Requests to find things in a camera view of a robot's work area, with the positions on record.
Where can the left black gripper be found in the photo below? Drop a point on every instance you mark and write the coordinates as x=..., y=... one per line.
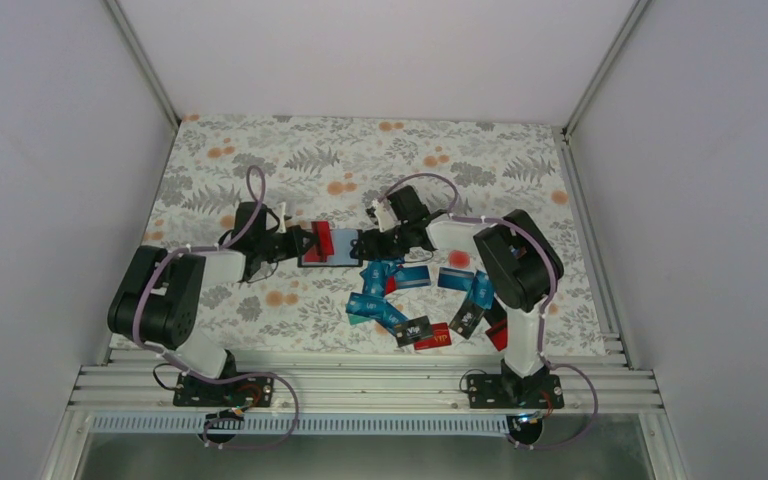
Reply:
x=295, y=246

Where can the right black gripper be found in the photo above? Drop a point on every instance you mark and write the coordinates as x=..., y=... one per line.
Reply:
x=375, y=248

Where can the black leather card holder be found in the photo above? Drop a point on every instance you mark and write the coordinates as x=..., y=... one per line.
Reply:
x=337, y=253

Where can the red gold VIP card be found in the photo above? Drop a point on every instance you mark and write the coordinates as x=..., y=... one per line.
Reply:
x=441, y=337

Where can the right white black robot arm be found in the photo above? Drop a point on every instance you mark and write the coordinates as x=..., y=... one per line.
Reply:
x=521, y=264

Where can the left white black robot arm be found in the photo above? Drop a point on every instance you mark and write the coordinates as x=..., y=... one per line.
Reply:
x=157, y=302

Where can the blue striped card upper left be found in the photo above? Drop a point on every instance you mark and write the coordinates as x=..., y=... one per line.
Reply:
x=375, y=278

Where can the blue card centre pile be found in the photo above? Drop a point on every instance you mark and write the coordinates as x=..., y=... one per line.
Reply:
x=455, y=279

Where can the blue logo card with chip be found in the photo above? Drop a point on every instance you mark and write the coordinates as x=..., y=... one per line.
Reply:
x=390, y=317

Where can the blue VIP card lower right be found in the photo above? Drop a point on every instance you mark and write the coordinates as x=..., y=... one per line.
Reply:
x=365, y=305

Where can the blue card upper right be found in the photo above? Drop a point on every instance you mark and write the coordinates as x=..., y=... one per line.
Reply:
x=482, y=292

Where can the black card bottom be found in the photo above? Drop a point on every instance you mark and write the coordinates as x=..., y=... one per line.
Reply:
x=412, y=331

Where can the green VIP card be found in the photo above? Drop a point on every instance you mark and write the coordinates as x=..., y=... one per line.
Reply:
x=355, y=319

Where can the black VIP card right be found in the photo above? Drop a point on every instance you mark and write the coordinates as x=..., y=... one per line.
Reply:
x=466, y=319

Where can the floral patterned table mat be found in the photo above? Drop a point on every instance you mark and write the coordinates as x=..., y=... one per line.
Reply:
x=332, y=169

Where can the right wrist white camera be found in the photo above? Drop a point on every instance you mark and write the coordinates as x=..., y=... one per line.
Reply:
x=381, y=216

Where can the wrist white camera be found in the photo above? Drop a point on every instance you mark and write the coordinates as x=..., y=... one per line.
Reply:
x=381, y=216
x=281, y=215

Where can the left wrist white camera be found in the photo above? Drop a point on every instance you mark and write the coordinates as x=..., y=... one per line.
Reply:
x=281, y=215

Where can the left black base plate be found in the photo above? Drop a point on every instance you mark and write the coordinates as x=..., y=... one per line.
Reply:
x=191, y=392

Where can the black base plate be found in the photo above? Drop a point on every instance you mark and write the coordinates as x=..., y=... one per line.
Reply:
x=191, y=392
x=493, y=391

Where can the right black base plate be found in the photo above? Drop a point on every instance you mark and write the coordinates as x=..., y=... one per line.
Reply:
x=493, y=391

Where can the grey slotted cable duct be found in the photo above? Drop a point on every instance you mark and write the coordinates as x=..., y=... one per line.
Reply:
x=307, y=424

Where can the aluminium front rail frame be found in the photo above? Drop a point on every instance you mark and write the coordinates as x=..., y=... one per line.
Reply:
x=370, y=383

